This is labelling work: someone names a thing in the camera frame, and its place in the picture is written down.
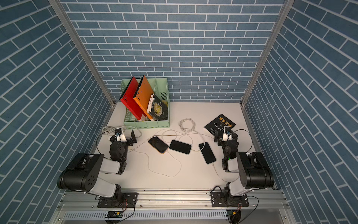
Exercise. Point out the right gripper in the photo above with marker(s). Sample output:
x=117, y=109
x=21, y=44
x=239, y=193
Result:
x=221, y=139

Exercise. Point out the phone with blue case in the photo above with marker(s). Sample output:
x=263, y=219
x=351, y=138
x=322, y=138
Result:
x=207, y=153

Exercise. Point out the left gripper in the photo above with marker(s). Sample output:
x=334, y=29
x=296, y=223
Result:
x=130, y=143

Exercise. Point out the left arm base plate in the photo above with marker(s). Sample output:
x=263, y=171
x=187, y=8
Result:
x=124, y=200

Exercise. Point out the phone with mint case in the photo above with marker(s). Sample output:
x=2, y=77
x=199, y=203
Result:
x=180, y=147

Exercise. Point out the small black controller board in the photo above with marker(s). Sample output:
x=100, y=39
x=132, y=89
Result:
x=114, y=214

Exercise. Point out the black book in organizer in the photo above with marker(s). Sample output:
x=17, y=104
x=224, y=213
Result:
x=157, y=108

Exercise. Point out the phone with orange case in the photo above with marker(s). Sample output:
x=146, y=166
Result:
x=158, y=144

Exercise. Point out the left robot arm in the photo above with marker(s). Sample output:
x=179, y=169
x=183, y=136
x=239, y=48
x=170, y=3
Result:
x=82, y=173

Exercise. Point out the red folder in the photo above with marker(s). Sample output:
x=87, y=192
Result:
x=127, y=99

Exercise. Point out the mint green file organizer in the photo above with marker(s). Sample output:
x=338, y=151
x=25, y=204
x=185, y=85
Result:
x=160, y=88

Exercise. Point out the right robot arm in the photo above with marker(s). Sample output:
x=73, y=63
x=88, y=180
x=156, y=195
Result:
x=254, y=172

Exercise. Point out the aluminium front rail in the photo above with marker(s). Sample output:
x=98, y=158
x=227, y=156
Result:
x=190, y=199

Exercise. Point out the black book on table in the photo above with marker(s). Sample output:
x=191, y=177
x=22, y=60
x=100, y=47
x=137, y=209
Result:
x=218, y=124

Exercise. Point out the orange folder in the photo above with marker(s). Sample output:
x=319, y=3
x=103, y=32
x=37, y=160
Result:
x=142, y=96

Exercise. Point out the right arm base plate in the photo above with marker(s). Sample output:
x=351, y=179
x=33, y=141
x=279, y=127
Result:
x=219, y=199

